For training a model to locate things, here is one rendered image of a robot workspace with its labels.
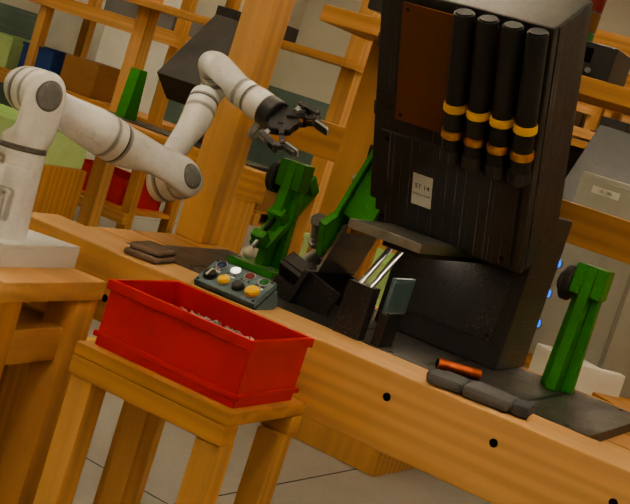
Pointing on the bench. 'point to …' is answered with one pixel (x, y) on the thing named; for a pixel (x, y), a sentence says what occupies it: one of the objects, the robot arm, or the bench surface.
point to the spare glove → (480, 392)
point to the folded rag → (151, 252)
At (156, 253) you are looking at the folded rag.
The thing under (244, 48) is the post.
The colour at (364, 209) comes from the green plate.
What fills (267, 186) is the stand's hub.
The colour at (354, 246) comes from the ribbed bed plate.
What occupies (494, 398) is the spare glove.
